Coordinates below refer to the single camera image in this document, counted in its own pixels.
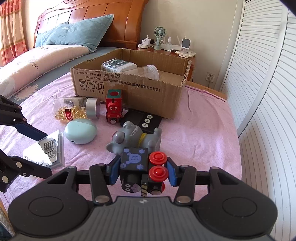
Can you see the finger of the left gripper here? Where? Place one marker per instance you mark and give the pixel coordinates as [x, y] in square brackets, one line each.
[12, 167]
[11, 115]

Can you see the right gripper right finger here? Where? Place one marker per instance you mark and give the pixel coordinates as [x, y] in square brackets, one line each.
[184, 178]

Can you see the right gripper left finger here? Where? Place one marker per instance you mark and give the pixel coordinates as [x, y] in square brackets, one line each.
[101, 175]

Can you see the black toy train red wheels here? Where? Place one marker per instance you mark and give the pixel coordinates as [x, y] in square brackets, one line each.
[144, 172]

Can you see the clear case with barcode label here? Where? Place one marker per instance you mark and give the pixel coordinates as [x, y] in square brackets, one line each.
[48, 152]

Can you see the pink bed cloth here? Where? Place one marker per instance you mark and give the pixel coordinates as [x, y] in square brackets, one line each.
[202, 134]

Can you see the light blue earbud case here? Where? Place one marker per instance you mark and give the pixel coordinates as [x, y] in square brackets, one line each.
[80, 131]

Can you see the grey rubber dog toy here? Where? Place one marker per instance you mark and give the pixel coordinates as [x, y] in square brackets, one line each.
[132, 136]

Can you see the clear bottle of yellow capsules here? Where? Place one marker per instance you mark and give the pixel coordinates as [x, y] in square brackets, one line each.
[70, 108]

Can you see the black digital timer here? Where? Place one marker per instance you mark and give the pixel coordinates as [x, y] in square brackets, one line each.
[146, 121]

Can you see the red wooden toy train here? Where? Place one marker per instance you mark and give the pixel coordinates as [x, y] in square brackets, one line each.
[114, 107]

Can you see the brown cardboard box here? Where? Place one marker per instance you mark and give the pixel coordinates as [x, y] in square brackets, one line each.
[160, 97]

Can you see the clear plastic jar in box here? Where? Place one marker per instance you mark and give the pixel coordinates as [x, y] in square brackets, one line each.
[148, 71]

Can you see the blue pillow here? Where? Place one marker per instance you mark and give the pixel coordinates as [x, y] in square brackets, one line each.
[87, 33]

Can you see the small clear spray bottle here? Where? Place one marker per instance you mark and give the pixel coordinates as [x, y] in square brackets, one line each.
[168, 45]

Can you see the white square clock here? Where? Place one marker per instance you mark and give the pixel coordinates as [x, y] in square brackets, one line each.
[185, 45]

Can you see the white power strip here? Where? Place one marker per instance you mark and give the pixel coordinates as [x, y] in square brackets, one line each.
[146, 43]

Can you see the wooden headboard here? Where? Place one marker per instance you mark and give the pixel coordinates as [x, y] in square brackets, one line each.
[112, 23]

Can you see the small green desk fan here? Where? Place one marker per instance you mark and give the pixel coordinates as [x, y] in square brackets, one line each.
[160, 33]

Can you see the wall power outlet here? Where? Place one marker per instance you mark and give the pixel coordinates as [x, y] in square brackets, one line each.
[210, 77]

